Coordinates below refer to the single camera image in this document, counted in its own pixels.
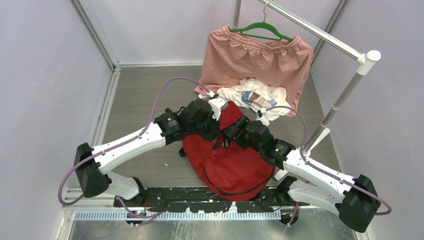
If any silver white clothes rack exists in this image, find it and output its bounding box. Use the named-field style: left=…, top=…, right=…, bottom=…
left=232, top=0, right=370, bottom=172

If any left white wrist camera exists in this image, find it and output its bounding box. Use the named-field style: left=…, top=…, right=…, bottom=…
left=198, top=91, right=229, bottom=121

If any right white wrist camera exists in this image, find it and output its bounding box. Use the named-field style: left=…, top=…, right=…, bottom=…
left=256, top=108, right=270, bottom=126

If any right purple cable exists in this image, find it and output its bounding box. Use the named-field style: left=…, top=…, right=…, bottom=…
left=257, top=105, right=393, bottom=216

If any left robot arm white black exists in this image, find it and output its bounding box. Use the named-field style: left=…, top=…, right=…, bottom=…
left=74, top=97, right=228, bottom=207

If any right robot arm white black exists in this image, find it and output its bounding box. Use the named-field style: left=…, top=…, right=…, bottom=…
left=222, top=116, right=382, bottom=233

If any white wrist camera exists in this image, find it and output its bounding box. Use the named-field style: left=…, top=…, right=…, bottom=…
left=198, top=91, right=229, bottom=121
left=256, top=108, right=270, bottom=126

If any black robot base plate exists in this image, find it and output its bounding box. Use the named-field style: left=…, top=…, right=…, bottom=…
left=124, top=186, right=295, bottom=213

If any purple cable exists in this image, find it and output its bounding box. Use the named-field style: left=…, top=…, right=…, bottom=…
left=58, top=77, right=216, bottom=226
left=257, top=105, right=393, bottom=216

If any white crumpled cloth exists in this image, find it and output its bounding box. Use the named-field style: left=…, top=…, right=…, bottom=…
left=217, top=78, right=291, bottom=121

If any red backpack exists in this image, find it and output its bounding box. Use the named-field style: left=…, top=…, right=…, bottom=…
left=178, top=100, right=276, bottom=202

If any green clothes hanger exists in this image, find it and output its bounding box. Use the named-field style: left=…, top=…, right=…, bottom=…
left=229, top=0, right=294, bottom=42

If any pink skirt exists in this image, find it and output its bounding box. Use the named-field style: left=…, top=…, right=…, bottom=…
left=199, top=26, right=314, bottom=110

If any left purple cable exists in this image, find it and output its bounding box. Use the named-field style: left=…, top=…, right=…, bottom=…
left=58, top=77, right=216, bottom=226

